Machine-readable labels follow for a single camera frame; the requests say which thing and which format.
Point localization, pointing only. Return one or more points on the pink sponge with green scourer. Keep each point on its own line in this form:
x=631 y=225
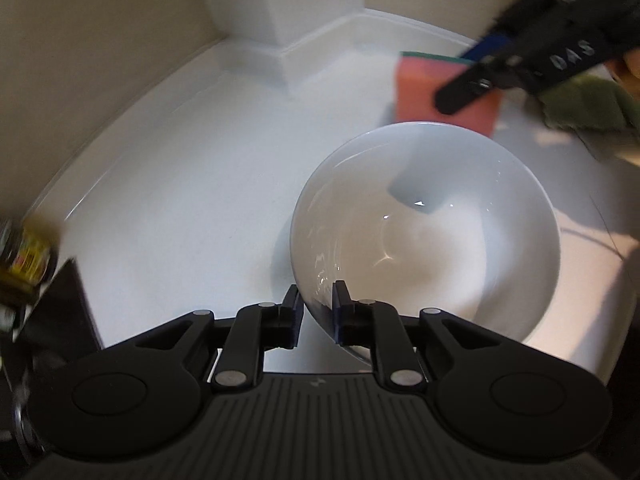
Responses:
x=420 y=92

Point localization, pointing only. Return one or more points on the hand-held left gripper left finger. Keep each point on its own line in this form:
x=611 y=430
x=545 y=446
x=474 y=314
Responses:
x=295 y=317

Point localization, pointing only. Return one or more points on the glass jar with yellow label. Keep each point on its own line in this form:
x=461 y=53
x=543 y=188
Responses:
x=30 y=260

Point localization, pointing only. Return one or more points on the white ceramic bowl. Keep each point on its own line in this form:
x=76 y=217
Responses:
x=425 y=240

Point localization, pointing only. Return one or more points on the green cleaning cloth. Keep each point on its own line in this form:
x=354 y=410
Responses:
x=585 y=105

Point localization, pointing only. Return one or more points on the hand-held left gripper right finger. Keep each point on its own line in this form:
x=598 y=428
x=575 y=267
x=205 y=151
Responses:
x=341 y=310

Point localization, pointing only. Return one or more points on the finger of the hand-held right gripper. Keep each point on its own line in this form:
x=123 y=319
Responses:
x=467 y=90
x=487 y=46

